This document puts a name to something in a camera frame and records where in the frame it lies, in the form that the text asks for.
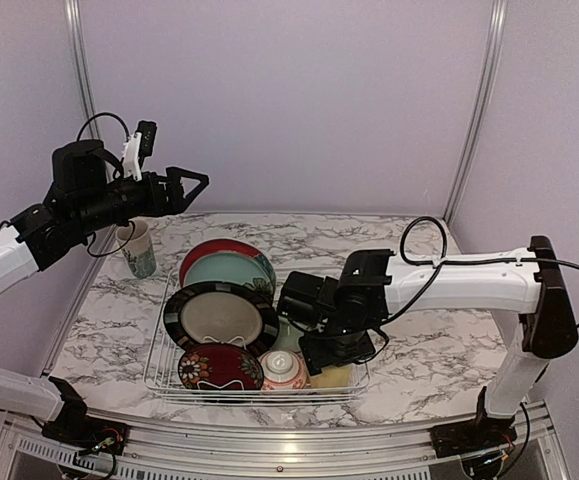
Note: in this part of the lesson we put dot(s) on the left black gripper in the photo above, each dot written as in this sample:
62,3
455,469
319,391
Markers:
156,204

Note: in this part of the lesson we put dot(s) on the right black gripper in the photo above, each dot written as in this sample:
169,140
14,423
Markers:
317,358

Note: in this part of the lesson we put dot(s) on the yellow mug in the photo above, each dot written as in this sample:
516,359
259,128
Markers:
332,377

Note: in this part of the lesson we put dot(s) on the red plate with teal flower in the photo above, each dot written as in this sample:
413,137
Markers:
215,246

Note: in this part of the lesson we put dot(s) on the floral ceramic tumbler cup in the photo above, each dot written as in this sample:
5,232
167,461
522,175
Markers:
136,246

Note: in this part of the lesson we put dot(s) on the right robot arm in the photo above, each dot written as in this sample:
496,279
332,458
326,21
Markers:
378,285

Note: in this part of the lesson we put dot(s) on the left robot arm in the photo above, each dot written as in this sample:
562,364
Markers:
91,190

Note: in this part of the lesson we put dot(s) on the pale green ceramic bowl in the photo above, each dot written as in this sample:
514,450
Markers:
288,337

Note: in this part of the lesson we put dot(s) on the white and pink bowl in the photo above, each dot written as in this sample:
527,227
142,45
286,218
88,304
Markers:
283,371

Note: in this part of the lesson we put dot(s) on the light teal plate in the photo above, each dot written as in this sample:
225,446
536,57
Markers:
255,273

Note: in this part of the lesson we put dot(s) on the dark red floral plate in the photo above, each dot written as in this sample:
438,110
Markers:
220,366

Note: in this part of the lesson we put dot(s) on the black rimmed grey plate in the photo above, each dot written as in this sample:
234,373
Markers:
221,312

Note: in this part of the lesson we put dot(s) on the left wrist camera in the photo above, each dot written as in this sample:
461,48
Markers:
139,147

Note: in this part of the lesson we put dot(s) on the white wire dish rack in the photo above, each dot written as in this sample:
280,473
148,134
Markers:
214,342

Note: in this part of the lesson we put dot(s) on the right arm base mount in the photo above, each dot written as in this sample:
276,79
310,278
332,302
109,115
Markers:
473,435

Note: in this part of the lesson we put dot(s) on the left aluminium frame post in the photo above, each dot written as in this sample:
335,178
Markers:
78,50

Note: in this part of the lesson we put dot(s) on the aluminium frame post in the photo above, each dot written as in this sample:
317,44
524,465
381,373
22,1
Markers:
78,50
484,92

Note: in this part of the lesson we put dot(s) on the aluminium front frame rail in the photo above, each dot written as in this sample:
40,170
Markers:
157,449

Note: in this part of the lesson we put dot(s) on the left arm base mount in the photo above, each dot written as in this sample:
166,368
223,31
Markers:
89,434

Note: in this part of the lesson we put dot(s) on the right aluminium frame post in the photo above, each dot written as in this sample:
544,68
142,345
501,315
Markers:
484,92

